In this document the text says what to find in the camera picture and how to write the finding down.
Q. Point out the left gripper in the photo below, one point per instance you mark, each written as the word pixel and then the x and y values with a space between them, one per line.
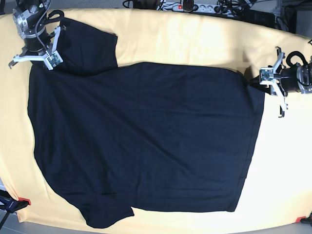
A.
pixel 289 80

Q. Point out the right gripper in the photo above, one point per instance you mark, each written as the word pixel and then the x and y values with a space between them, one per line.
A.
pixel 33 45

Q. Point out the dark navy T-shirt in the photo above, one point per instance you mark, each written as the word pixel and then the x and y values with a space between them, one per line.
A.
pixel 158 137

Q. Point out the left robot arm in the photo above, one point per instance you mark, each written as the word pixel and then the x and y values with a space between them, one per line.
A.
pixel 298 77

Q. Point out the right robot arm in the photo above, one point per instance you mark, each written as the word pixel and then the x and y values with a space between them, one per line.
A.
pixel 29 17

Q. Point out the black power adapter box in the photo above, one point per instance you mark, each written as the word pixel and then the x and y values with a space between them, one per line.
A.
pixel 259 18

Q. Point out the yellow table cloth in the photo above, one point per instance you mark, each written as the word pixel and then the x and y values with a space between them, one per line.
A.
pixel 278 188

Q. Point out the white power strip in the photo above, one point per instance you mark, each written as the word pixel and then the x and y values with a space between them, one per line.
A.
pixel 201 9

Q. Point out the right red-black table clamp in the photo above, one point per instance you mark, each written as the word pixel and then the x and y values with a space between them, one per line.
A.
pixel 305 220

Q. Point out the red-black table clamp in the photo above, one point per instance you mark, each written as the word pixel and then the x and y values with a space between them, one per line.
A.
pixel 305 220
pixel 11 205

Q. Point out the left red-black table clamp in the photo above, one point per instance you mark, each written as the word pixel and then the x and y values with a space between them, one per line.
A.
pixel 11 205

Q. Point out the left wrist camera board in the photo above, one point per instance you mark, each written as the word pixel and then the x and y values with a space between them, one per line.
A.
pixel 266 76

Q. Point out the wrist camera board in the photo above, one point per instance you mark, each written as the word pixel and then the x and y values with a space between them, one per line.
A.
pixel 266 76
pixel 53 60

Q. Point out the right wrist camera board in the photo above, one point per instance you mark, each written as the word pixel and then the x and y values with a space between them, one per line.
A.
pixel 53 60

